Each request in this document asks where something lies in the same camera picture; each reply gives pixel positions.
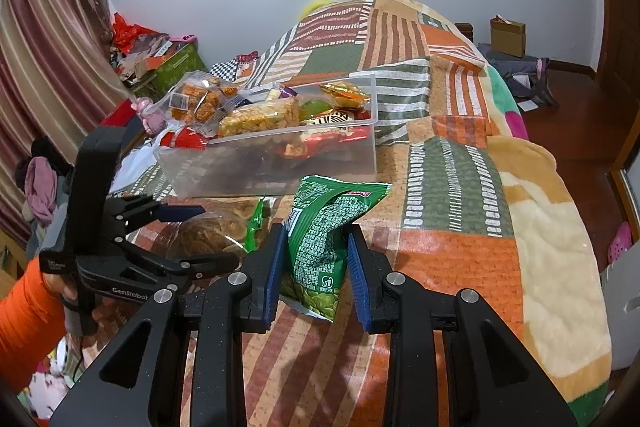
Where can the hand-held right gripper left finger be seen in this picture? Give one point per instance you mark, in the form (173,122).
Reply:
(275,274)

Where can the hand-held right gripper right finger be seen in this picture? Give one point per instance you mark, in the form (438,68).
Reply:
(357,279)

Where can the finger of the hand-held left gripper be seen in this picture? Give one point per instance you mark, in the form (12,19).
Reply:
(210,264)
(182,213)

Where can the clear bag of brown noodles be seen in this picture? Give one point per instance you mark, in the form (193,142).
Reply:
(210,227)

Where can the green snack packet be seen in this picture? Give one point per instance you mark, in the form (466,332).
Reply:
(320,232)

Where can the clear plastic box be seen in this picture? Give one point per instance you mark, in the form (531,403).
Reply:
(240,167)

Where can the clear bag of orange packets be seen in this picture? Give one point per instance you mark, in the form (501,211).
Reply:
(200,104)

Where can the clear bag of puffed bars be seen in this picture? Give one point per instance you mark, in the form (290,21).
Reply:
(260,117)

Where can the red peanut snack packet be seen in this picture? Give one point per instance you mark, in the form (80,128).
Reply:
(320,142)

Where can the purple label roll packet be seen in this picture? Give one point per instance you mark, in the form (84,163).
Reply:
(285,92)

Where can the gold red snack packet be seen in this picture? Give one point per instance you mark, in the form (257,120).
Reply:
(345,94)

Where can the person's left forearm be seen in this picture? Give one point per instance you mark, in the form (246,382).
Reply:
(25,322)

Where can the person's left hand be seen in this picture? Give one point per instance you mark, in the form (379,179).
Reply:
(57,287)

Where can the small green packet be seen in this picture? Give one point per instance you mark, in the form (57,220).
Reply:
(257,227)

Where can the pile of clothes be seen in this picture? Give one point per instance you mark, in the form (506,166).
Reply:
(42,182)

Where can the pale grey plastic bag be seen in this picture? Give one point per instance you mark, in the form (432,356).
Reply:
(137,167)

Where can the pink toy figure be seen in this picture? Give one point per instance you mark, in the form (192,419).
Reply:
(150,117)

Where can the patchwork striped blanket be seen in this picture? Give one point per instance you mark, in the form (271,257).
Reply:
(450,187)

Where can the green cardboard box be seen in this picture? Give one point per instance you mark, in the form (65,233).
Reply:
(180,67)

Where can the checkered patterned quilt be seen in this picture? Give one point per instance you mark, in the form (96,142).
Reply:
(232,67)

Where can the striped pink curtain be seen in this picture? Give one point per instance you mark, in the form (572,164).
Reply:
(45,57)

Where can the striped biscuit packet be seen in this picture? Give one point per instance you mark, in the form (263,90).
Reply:
(335,118)

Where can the red plastic bag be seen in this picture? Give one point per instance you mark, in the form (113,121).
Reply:
(130,32)

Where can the white paper sheet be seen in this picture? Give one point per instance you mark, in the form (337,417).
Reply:
(528,105)

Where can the grey backpack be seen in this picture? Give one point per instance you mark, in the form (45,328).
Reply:
(520,74)

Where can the pink slipper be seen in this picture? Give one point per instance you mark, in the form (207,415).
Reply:
(620,241)

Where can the white appliance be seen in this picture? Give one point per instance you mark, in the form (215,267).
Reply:
(622,307)

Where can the brown paper bag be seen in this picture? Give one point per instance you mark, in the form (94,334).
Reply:
(507,37)

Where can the brown wooden door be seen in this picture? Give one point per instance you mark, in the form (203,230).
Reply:
(617,32)

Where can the wooden bed post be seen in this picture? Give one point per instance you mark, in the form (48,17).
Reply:
(464,31)

